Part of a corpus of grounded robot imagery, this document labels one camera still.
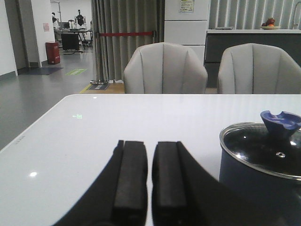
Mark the red barrier belt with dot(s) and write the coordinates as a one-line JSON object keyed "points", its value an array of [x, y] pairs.
{"points": [[127, 34]]}

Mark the dark blue saucepan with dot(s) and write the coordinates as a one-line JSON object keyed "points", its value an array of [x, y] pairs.
{"points": [[280, 195]]}

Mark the red trash bin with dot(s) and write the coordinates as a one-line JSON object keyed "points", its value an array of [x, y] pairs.
{"points": [[52, 51]]}

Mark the left beige chair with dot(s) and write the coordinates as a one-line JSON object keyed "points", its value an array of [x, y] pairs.
{"points": [[164, 68]]}

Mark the fruit plate on counter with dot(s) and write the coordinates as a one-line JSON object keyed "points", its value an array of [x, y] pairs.
{"points": [[269, 25]]}

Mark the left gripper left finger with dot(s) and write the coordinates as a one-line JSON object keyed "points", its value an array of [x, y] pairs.
{"points": [[118, 196]]}

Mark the glass lid blue knob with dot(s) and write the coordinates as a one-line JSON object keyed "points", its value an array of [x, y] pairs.
{"points": [[272, 147]]}

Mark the grey curtain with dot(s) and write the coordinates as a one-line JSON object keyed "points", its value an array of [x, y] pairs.
{"points": [[112, 54]]}

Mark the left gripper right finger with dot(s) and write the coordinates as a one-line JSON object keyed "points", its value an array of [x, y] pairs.
{"points": [[185, 194]]}

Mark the black office desk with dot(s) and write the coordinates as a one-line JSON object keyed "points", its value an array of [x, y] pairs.
{"points": [[72, 39]]}

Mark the beige chair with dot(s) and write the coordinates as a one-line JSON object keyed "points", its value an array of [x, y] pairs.
{"points": [[164, 68], [258, 69]]}

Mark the dark grey counter cabinet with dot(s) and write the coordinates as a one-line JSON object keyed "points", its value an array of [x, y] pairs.
{"points": [[218, 41]]}

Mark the right beige chair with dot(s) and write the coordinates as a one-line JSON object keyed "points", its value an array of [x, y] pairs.
{"points": [[258, 69]]}

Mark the white refrigerator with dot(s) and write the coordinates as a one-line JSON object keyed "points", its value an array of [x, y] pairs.
{"points": [[186, 23]]}

